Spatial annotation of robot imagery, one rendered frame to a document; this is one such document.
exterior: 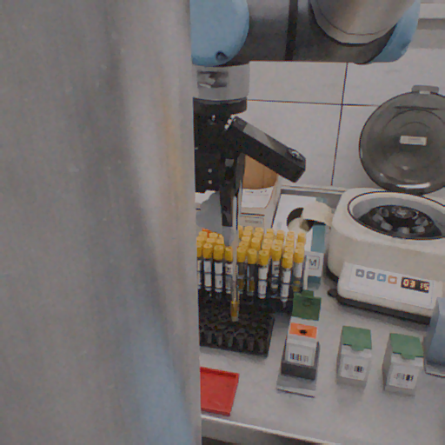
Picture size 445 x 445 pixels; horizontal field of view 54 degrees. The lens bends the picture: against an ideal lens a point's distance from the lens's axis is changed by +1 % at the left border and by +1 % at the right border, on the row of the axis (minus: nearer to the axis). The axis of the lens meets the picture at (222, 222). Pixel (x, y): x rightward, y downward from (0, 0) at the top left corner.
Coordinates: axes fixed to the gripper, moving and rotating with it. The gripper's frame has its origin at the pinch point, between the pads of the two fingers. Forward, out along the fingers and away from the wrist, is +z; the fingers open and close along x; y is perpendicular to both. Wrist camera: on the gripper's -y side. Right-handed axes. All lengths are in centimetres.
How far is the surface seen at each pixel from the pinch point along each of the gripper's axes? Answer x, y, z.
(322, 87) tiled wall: -51, -10, -12
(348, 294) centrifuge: -10.6, -18.4, 15.0
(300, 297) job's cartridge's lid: 3.0, -10.4, 6.8
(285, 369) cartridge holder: 8.6, -9.5, 15.4
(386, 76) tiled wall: -51, -23, -15
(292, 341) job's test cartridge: 7.8, -10.0, 10.7
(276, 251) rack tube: -7.6, -5.8, 6.2
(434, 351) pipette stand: 1.0, -30.2, 14.6
